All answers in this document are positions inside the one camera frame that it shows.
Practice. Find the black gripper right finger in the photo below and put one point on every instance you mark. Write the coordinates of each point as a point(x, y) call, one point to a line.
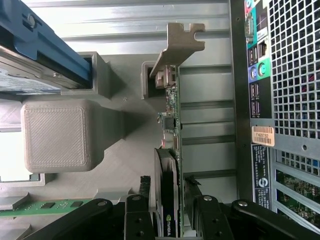
point(210, 220)

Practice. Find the grey plastic parts rack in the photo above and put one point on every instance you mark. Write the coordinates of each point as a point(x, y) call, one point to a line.
point(55, 135)

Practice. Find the black open PC case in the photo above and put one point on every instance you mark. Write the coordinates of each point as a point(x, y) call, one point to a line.
point(240, 100)

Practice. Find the green RAM stick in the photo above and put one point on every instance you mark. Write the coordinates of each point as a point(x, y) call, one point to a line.
point(37, 207)

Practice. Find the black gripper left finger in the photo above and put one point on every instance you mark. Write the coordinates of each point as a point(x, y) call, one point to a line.
point(140, 220)

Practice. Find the hard disk in blue carrier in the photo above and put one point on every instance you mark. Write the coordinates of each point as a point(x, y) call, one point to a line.
point(37, 50)

